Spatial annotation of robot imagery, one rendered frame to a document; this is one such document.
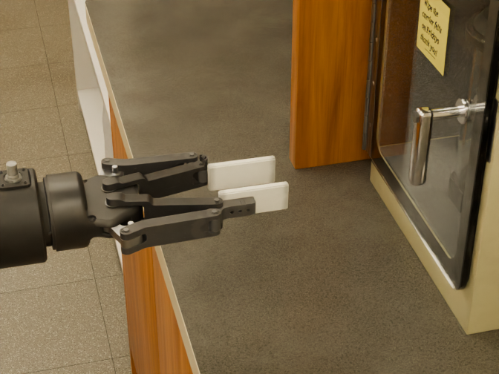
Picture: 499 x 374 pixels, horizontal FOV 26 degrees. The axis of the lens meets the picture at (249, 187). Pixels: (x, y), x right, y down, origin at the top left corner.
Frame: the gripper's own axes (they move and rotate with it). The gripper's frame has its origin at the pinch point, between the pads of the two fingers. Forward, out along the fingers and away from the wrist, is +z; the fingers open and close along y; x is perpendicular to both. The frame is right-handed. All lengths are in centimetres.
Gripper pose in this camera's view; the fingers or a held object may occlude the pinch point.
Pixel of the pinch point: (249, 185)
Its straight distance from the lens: 108.4
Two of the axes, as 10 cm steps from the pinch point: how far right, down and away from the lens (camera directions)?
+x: -0.1, 8.2, 5.8
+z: 9.7, -1.3, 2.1
